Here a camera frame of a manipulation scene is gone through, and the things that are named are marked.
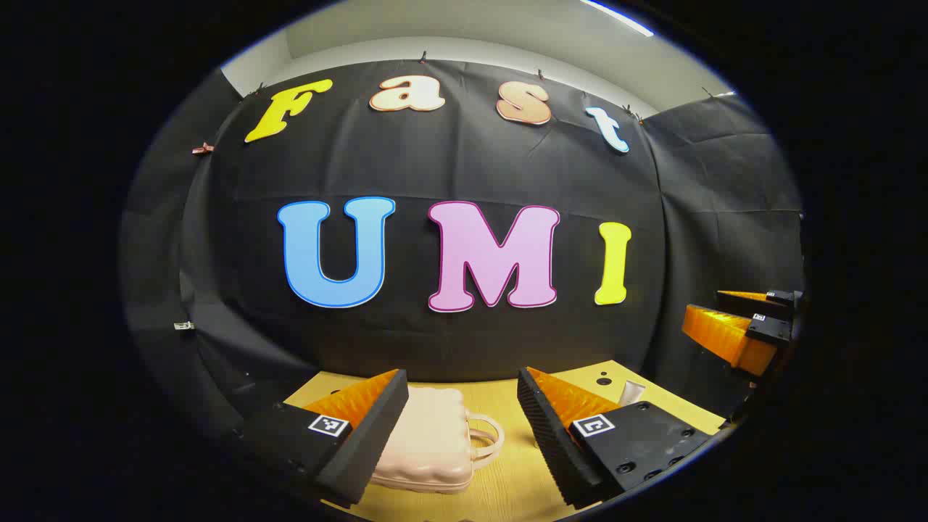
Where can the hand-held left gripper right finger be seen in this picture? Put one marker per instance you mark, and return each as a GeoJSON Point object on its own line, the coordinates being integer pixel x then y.
{"type": "Point", "coordinates": [551, 442]}

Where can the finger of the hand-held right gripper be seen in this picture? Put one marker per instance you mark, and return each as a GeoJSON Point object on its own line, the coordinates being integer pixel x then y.
{"type": "Point", "coordinates": [725, 337]}
{"type": "Point", "coordinates": [754, 301]}

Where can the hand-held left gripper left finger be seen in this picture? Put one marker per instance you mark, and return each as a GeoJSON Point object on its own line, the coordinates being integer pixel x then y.
{"type": "Point", "coordinates": [370, 449]}

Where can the pink suitcase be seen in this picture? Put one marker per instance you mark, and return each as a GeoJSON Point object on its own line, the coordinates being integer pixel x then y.
{"type": "Point", "coordinates": [428, 442]}

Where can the white skincare tube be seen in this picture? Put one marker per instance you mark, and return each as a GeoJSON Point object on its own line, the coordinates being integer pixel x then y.
{"type": "Point", "coordinates": [631, 393]}

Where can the black backdrop cloth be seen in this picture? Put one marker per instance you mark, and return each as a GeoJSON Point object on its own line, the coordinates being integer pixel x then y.
{"type": "Point", "coordinates": [435, 167]}

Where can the small red clip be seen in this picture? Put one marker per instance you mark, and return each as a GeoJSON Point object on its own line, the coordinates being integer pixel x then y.
{"type": "Point", "coordinates": [203, 148]}

